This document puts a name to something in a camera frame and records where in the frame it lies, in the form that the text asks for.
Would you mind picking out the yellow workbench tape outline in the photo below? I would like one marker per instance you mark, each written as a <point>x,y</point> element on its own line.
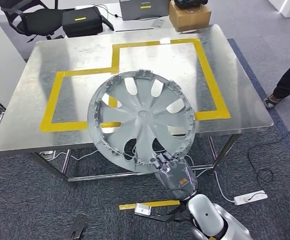
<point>209,76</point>

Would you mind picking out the steel workbench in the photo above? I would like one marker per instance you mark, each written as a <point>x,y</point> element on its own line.
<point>22,116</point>

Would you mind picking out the brown cardboard box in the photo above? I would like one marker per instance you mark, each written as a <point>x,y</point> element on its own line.
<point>189,20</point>

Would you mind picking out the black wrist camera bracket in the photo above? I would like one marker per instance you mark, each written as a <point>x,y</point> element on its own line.
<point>168,218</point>

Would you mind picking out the white side panel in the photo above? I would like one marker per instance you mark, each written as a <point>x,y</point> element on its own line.
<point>2,59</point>

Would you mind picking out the yellow floor tape marking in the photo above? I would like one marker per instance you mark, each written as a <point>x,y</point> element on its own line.
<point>160,204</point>

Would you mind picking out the white power adapter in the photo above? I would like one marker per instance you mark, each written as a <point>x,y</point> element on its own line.
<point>47,153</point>

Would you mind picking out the black office chair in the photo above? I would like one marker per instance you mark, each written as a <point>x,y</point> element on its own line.
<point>42,21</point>

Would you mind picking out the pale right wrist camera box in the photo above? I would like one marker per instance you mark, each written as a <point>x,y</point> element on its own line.
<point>143,209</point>

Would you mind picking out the grey card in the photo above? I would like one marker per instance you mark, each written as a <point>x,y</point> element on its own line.
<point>158,22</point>

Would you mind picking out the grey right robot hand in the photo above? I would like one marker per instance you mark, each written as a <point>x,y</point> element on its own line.
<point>177,179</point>

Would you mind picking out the grey laptop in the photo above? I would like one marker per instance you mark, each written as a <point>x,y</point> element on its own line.
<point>145,11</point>

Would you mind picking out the long white power strip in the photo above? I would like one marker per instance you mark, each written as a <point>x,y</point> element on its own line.
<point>250,197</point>

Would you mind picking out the black robot foot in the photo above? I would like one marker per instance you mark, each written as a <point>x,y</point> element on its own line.
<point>77,227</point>

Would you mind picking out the black case with yellow label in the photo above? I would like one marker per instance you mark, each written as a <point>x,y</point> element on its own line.
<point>82,21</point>

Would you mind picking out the grey plastic wheel cover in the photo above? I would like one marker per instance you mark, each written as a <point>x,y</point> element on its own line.
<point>142,116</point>

